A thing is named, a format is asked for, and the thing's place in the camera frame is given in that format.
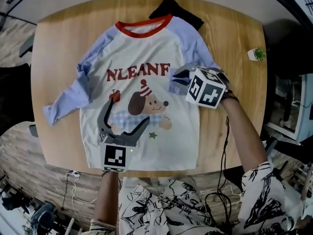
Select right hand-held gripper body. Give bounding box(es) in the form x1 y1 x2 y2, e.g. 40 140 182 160
180 66 230 110

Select person's right forearm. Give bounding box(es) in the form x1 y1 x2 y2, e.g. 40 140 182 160
220 95 268 173

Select person's beige trousers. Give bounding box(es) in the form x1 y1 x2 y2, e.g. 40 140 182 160
122 176 201 193

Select small potted plant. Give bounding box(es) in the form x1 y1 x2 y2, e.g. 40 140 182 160
247 47 267 62

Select person's black-and-white patterned shirt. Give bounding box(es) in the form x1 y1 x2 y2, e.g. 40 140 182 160
89 162 306 235

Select light blue desk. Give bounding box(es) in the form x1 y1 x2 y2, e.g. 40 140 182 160
293 73 313 144

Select black cloth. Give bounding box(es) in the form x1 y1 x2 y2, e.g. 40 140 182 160
148 0 204 30

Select white blue raglan t-shirt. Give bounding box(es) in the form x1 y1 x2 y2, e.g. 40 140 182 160
43 13 221 172

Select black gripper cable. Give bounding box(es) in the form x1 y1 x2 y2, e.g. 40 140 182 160
205 116 233 230

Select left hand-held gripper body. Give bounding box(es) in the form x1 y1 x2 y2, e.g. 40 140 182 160
99 128 136 173

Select person's left forearm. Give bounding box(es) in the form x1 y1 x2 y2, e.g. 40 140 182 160
93 171 120 224

